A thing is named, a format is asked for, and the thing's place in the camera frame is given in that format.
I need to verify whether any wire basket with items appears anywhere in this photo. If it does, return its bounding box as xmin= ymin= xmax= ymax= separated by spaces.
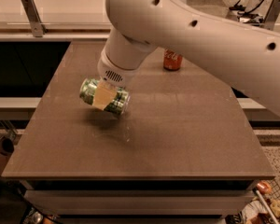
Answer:
xmin=234 ymin=180 xmax=280 ymax=224

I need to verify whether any right metal rail bracket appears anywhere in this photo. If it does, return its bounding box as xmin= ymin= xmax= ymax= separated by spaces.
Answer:
xmin=262 ymin=0 xmax=280 ymax=31

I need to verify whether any green soda can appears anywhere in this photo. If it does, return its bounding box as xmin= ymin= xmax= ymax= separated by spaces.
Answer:
xmin=79 ymin=78 xmax=130 ymax=115

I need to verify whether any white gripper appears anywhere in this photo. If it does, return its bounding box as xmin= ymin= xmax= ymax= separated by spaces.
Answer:
xmin=92 ymin=49 xmax=136 ymax=110

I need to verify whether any left metal rail bracket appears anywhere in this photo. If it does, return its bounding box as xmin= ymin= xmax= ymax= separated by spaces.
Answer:
xmin=21 ymin=0 xmax=47 ymax=37

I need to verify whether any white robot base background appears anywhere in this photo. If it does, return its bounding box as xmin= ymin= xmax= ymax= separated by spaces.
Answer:
xmin=229 ymin=0 xmax=265 ymax=27

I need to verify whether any red cola can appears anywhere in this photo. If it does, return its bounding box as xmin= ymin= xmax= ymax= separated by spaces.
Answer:
xmin=163 ymin=49 xmax=183 ymax=71

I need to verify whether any metal rail bracket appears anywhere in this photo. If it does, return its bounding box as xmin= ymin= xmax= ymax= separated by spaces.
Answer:
xmin=21 ymin=0 xmax=47 ymax=37
xmin=262 ymin=0 xmax=280 ymax=31

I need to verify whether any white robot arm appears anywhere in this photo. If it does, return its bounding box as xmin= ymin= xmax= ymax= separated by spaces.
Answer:
xmin=98 ymin=0 xmax=280 ymax=117

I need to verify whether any dark round object lower left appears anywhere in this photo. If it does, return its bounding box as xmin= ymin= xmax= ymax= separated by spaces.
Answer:
xmin=0 ymin=138 xmax=14 ymax=156

